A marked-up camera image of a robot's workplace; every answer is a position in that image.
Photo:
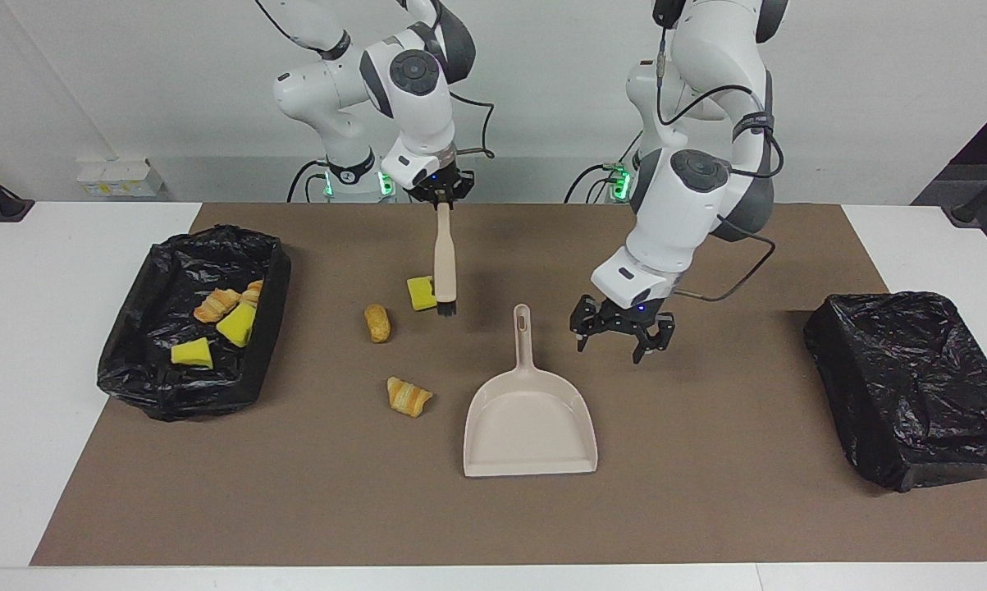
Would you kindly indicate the beige plastic dustpan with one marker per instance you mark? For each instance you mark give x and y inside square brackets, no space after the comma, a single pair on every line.
[530,427]

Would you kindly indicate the brown toy bread roll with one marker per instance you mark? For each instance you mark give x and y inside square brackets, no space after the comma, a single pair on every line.
[377,323]

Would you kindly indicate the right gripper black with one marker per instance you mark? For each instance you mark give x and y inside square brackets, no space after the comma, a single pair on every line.
[448,185]

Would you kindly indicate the orange striped toy croissant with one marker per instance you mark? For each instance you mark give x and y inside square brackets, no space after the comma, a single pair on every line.
[409,396]
[217,305]

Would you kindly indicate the brown table mat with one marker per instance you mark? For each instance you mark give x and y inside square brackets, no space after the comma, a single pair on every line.
[706,476]

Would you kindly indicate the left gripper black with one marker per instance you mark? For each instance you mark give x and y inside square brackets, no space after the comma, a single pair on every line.
[624,316]

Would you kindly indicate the black bag lined bin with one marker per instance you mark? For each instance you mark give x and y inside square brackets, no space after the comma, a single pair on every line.
[148,328]
[911,386]

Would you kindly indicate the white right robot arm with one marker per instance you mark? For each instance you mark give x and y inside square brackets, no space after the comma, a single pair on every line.
[415,107]

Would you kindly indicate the white wall socket box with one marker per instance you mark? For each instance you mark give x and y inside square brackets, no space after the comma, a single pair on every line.
[120,177]

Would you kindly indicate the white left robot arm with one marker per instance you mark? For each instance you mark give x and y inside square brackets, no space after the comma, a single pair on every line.
[690,213]

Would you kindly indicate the beige brush with black bristles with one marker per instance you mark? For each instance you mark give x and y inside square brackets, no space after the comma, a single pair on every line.
[445,263]

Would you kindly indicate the yellow sponge piece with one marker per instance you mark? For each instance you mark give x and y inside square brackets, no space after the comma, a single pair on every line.
[236,326]
[191,354]
[419,294]

